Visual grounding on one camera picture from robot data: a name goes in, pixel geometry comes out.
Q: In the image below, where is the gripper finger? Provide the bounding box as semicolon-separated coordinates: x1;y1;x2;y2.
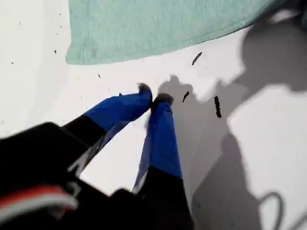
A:
132;92;194;230
59;82;154;174

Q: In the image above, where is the pale green T-shirt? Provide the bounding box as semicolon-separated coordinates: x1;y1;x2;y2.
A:
66;0;292;66

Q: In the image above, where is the black foam crumb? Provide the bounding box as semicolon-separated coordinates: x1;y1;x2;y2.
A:
213;95;223;119

